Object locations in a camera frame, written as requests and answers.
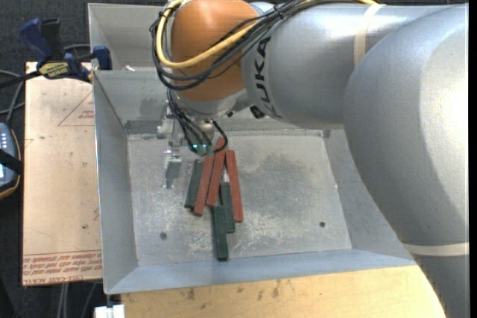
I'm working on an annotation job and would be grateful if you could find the red-brown flat block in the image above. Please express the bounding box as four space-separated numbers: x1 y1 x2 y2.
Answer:
192 155 216 217
206 136 229 209
225 149 244 224

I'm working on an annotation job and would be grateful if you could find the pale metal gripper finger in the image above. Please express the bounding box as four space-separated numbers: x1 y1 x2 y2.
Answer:
164 155 183 190

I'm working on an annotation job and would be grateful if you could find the grey metal bin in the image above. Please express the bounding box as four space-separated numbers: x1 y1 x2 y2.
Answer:
88 2 417 296

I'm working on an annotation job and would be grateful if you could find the black cylinder on white bracket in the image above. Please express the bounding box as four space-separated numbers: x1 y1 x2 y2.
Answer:
211 108 235 123

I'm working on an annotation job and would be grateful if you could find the brown cardboard board, red print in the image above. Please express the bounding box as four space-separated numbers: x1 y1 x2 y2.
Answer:
22 61 104 287

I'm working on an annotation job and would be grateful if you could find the dark green flat block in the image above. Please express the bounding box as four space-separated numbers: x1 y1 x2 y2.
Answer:
183 159 204 210
219 181 237 235
212 205 230 261

